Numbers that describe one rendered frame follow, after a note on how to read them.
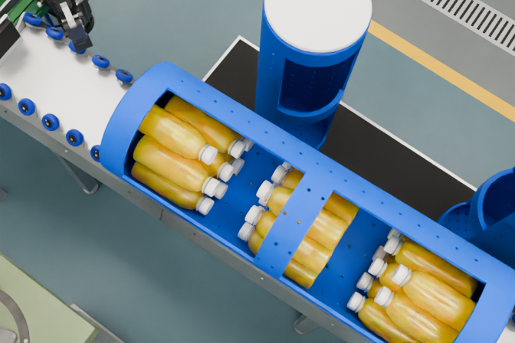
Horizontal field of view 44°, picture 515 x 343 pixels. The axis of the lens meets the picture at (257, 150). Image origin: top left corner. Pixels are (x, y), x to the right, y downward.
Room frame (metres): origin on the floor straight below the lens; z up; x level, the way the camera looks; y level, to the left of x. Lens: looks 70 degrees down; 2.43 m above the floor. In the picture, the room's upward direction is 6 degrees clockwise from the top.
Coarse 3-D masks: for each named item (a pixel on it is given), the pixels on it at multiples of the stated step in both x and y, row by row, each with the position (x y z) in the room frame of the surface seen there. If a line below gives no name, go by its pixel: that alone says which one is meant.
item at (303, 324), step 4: (300, 316) 0.22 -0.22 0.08; (304, 316) 0.20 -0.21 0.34; (296, 320) 0.21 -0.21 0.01; (300, 320) 0.19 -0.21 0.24; (304, 320) 0.18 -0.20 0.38; (308, 320) 0.18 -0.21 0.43; (312, 320) 0.18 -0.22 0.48; (296, 324) 0.19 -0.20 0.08; (300, 324) 0.18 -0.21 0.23; (304, 324) 0.18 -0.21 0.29; (308, 324) 0.17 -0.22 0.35; (312, 324) 0.17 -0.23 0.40; (316, 324) 0.17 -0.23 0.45; (296, 328) 0.18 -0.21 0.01; (300, 328) 0.18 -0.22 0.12; (304, 328) 0.17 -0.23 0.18; (308, 328) 0.17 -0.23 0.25; (312, 328) 0.16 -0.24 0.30; (300, 332) 0.17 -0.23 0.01; (304, 332) 0.17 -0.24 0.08
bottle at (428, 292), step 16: (416, 272) 0.23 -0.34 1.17; (416, 288) 0.20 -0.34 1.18; (432, 288) 0.20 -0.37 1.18; (448, 288) 0.20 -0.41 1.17; (416, 304) 0.17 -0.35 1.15; (432, 304) 0.17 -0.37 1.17; (448, 304) 0.17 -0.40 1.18; (464, 304) 0.17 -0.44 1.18; (448, 320) 0.14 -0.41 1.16; (464, 320) 0.14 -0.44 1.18
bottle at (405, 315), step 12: (396, 300) 0.17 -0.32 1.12; (408, 300) 0.18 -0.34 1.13; (396, 312) 0.15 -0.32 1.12; (408, 312) 0.15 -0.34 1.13; (420, 312) 0.15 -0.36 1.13; (396, 324) 0.13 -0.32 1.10; (408, 324) 0.13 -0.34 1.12; (420, 324) 0.13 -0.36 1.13; (432, 324) 0.13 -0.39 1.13; (444, 324) 0.14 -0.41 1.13; (420, 336) 0.11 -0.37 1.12; (432, 336) 0.11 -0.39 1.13; (444, 336) 0.11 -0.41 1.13; (456, 336) 0.12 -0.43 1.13
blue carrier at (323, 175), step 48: (144, 96) 0.52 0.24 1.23; (192, 96) 0.54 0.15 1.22; (288, 144) 0.46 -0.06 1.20; (144, 192) 0.35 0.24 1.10; (240, 192) 0.41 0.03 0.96; (336, 192) 0.36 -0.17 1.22; (384, 192) 0.39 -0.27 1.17; (240, 240) 0.29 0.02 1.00; (288, 240) 0.26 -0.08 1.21; (384, 240) 0.33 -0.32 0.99; (432, 240) 0.28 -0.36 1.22; (336, 288) 0.21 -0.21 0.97; (480, 288) 0.24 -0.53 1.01; (480, 336) 0.11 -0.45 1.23
